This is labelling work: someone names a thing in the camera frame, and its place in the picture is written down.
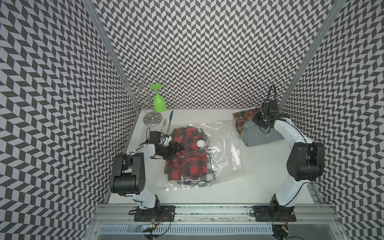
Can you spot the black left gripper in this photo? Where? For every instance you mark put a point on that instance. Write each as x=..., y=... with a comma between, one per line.
x=172, y=151

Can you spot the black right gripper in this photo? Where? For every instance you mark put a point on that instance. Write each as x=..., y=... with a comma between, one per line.
x=255, y=118

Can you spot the grey shirt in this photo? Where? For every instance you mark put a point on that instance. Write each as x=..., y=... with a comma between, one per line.
x=253, y=136

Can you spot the red black buffalo plaid shirt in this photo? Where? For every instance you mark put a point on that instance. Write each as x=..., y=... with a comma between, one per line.
x=190, y=163

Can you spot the clear plastic vacuum bag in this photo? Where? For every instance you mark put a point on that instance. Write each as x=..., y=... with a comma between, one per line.
x=221, y=140

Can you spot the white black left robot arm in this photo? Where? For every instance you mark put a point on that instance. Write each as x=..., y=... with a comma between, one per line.
x=128, y=177

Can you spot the white round bag valve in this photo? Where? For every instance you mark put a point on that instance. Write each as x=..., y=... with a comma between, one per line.
x=201, y=143

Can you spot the black white plaid shirt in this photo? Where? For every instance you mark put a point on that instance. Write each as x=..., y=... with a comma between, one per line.
x=206, y=177

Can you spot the blue green pen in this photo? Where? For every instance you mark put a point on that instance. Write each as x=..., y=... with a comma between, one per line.
x=170, y=120

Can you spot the green plastic wine glass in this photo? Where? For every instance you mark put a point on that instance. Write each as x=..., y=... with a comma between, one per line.
x=159, y=103

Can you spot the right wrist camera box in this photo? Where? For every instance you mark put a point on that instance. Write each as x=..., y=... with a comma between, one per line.
x=272, y=106

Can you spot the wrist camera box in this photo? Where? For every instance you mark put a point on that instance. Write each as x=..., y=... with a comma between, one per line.
x=272, y=106
x=157, y=138

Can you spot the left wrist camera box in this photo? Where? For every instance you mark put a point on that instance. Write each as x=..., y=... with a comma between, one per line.
x=157, y=138

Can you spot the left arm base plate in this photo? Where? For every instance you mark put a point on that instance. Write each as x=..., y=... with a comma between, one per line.
x=148, y=215

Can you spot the left electronics board with wires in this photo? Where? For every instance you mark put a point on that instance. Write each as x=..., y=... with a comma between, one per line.
x=155, y=230

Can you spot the electronics board with wires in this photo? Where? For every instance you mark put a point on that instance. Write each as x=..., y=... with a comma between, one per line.
x=281, y=232
x=155, y=230

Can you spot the aluminium frame right floor rail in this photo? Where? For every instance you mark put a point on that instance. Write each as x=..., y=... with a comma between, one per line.
x=315, y=192

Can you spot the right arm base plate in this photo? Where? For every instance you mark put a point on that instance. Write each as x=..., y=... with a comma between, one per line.
x=279, y=214

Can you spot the right electronics board with wires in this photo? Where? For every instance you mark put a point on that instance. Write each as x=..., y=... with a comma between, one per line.
x=281, y=232

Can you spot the aluminium front rail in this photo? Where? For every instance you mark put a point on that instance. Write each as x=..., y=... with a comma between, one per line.
x=322, y=214

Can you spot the aluminium frame corner post right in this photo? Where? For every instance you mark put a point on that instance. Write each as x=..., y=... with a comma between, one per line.
x=324, y=28

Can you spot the aluminium frame corner post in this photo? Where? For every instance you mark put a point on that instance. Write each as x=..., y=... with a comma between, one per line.
x=91, y=10
x=324, y=28

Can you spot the aluminium frame corner post left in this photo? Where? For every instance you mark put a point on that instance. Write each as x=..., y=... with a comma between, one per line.
x=91, y=10

